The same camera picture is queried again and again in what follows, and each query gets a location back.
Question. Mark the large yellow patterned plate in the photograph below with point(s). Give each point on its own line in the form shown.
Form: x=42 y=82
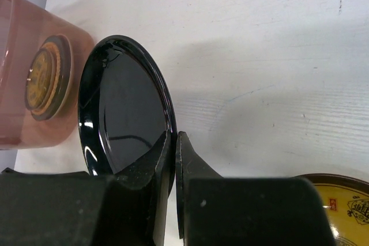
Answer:
x=49 y=78

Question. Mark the small yellow patterned plate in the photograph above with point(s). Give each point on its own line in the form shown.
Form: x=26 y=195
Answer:
x=345 y=200

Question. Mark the black glossy plate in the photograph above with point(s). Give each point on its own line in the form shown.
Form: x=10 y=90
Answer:
x=124 y=105

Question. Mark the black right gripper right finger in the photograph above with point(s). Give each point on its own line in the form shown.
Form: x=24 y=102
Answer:
x=216 y=210

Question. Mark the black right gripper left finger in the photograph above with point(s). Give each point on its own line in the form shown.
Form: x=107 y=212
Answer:
x=128 y=208

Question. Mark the pink translucent plastic bin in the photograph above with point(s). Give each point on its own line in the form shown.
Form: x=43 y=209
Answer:
x=24 y=28

